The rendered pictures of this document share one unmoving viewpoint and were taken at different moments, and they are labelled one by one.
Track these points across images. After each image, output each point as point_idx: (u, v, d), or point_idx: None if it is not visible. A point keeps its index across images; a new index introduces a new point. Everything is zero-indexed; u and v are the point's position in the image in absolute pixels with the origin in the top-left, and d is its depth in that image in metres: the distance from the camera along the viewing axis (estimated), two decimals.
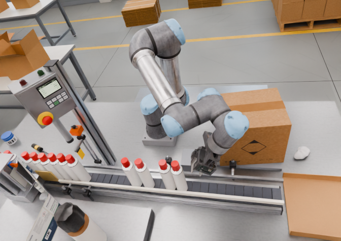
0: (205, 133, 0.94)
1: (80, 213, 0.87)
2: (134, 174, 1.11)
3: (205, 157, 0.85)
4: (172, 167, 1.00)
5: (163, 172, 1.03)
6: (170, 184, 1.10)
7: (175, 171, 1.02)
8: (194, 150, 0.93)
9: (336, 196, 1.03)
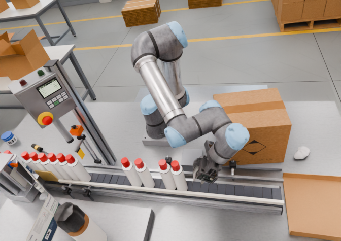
0: (207, 142, 0.98)
1: (80, 213, 0.87)
2: (134, 174, 1.11)
3: (207, 166, 0.88)
4: (172, 167, 1.00)
5: (163, 172, 1.03)
6: (170, 184, 1.10)
7: (175, 171, 1.02)
8: (196, 159, 0.96)
9: (336, 196, 1.03)
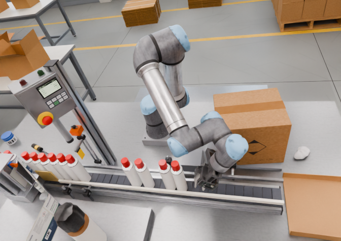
0: (208, 150, 1.02)
1: (80, 213, 0.87)
2: (134, 174, 1.11)
3: (208, 174, 0.92)
4: (172, 167, 1.00)
5: (163, 172, 1.03)
6: (170, 184, 1.10)
7: (175, 171, 1.02)
8: (198, 166, 1.00)
9: (336, 196, 1.03)
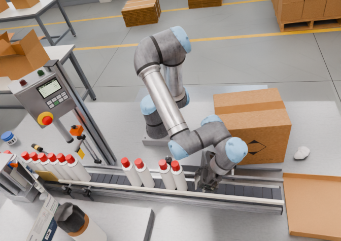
0: (208, 153, 1.03)
1: (80, 213, 0.87)
2: (134, 174, 1.11)
3: (208, 176, 0.94)
4: (172, 167, 1.00)
5: (163, 172, 1.03)
6: (170, 184, 1.10)
7: (175, 171, 1.02)
8: (198, 169, 1.01)
9: (336, 196, 1.03)
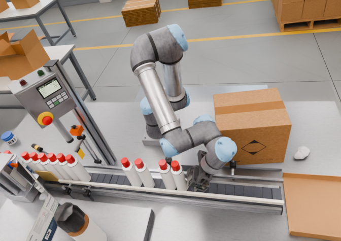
0: (200, 152, 1.04)
1: (80, 213, 0.87)
2: (134, 174, 1.11)
3: (199, 175, 0.95)
4: (172, 167, 1.00)
5: (163, 172, 1.03)
6: (170, 184, 1.10)
7: (175, 171, 1.02)
8: (189, 168, 1.02)
9: (336, 196, 1.03)
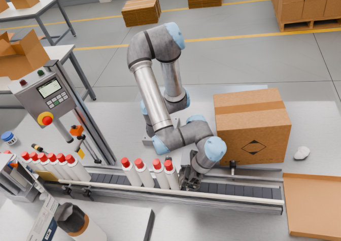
0: (192, 152, 1.05)
1: (80, 213, 0.87)
2: (134, 174, 1.11)
3: (190, 175, 0.96)
4: (165, 166, 1.01)
5: (157, 172, 1.04)
6: (164, 183, 1.10)
7: (168, 171, 1.02)
8: (181, 168, 1.03)
9: (336, 196, 1.03)
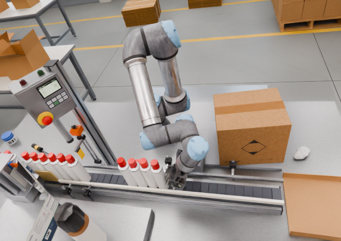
0: (178, 151, 1.07)
1: (80, 213, 0.87)
2: (130, 174, 1.12)
3: (175, 174, 0.97)
4: (151, 165, 1.03)
5: (143, 170, 1.06)
6: (151, 182, 1.12)
7: (155, 170, 1.04)
8: (168, 167, 1.05)
9: (336, 196, 1.03)
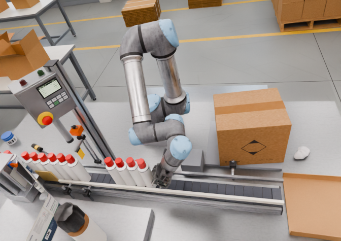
0: (164, 151, 1.08)
1: (80, 213, 0.87)
2: (117, 174, 1.13)
3: (161, 173, 0.99)
4: (137, 164, 1.04)
5: (130, 169, 1.07)
6: (139, 181, 1.14)
7: (141, 169, 1.06)
8: (154, 166, 1.06)
9: (336, 196, 1.03)
